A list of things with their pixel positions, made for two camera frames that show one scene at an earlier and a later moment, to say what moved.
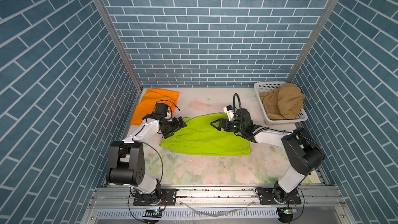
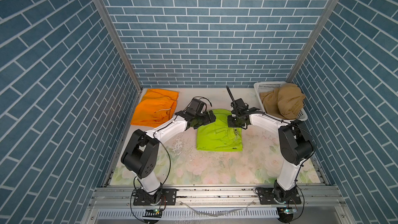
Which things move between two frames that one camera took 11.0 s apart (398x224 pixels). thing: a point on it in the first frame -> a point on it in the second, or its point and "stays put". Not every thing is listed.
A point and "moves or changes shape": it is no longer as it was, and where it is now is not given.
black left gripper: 175,126 -> 207,119
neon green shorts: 199,138 moves or changes shape
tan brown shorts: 284,102 stays put
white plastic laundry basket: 262,86 stays put
